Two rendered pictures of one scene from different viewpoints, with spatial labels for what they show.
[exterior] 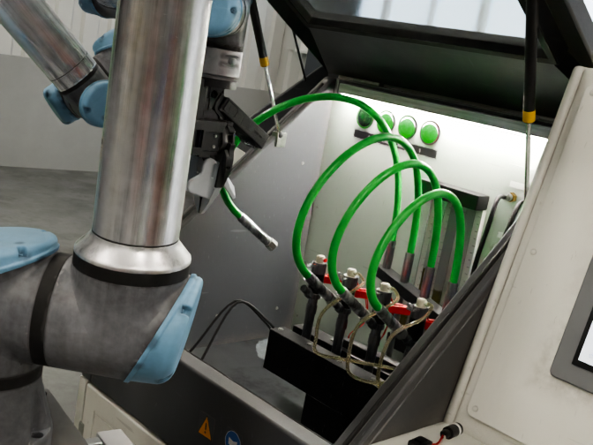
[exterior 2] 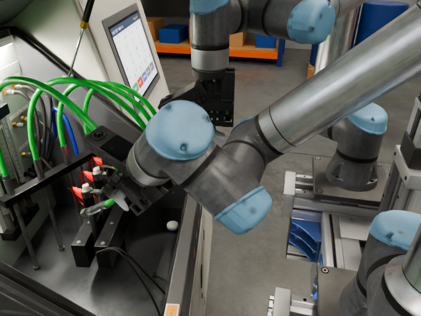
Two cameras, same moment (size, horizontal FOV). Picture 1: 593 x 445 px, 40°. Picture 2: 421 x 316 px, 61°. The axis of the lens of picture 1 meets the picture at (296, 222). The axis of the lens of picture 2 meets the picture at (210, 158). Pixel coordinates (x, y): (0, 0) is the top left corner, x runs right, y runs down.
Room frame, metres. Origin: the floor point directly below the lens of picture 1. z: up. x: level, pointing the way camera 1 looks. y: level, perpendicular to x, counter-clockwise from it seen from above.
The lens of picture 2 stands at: (1.72, 0.70, 1.64)
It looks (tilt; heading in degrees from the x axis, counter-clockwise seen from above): 30 degrees down; 229
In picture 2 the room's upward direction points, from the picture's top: straight up
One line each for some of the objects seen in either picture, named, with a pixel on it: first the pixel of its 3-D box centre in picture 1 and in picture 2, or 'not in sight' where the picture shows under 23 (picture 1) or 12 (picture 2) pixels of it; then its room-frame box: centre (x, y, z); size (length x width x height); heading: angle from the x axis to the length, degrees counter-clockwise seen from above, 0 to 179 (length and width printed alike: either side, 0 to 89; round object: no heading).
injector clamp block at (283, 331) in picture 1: (344, 396); (112, 224); (1.39, -0.14, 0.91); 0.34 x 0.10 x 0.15; 45
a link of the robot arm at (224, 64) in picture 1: (217, 64); (210, 57); (1.25, 0.16, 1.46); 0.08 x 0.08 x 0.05
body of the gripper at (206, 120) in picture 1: (204, 116); (213, 96); (1.24, 0.17, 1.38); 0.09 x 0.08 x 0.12; 135
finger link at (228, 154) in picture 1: (219, 159); not in sight; (1.25, 0.13, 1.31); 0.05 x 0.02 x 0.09; 45
